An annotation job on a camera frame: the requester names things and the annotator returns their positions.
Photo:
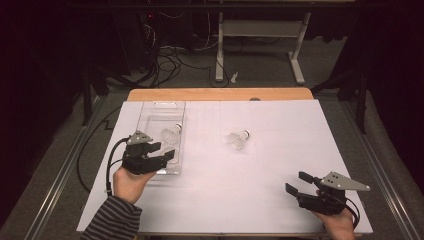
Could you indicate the black metal stand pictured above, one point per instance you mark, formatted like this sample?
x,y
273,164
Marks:
x,y
87,100
361,106

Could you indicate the clear plastic storage box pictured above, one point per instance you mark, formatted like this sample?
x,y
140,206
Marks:
x,y
156,113

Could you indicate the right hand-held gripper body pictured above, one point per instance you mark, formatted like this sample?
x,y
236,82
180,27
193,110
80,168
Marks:
x,y
328,203

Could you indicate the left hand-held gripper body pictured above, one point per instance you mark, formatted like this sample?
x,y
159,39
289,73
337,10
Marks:
x,y
138,161

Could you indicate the small white floor object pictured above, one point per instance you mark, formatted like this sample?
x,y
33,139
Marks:
x,y
234,77

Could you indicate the person's left hand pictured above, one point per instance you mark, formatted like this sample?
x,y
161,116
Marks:
x,y
128,186

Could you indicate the white metal stand frame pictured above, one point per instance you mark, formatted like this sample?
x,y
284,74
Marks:
x,y
260,28

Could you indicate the person's right hand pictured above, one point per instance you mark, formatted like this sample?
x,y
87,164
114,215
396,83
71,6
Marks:
x,y
338,226

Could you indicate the round table hole cap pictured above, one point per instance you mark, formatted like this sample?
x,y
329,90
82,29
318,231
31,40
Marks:
x,y
255,99

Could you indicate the dark curtain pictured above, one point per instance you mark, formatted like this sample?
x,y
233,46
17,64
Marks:
x,y
400,83
33,83

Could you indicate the wooden table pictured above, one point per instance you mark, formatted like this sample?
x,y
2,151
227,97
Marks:
x,y
216,94

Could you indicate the black equipment case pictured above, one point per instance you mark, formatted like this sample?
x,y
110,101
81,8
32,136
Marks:
x,y
133,40

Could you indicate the white table cover sheet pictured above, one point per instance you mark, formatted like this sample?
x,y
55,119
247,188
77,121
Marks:
x,y
206,200

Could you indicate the aluminium floor rail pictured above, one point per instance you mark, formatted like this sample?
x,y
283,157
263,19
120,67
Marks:
x,y
61,176
383,181

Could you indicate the white feather shuttlecock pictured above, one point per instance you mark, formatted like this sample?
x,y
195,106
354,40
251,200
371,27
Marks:
x,y
170,136
237,139

